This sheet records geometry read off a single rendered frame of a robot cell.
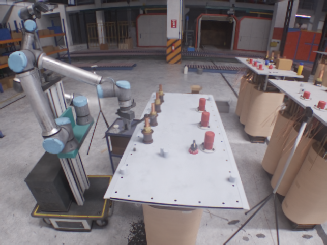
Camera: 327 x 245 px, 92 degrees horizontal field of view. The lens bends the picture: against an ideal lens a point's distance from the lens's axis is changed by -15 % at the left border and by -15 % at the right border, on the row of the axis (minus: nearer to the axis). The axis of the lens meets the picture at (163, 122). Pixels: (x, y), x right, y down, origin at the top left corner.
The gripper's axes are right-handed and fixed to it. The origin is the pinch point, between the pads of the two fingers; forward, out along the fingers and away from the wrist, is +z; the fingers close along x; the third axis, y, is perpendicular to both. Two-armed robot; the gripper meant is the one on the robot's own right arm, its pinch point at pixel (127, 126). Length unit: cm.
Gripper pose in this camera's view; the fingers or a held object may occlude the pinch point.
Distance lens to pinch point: 137.0
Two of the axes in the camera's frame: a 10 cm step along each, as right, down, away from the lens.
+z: 0.0, 8.8, 4.8
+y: -5.8, 3.9, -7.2
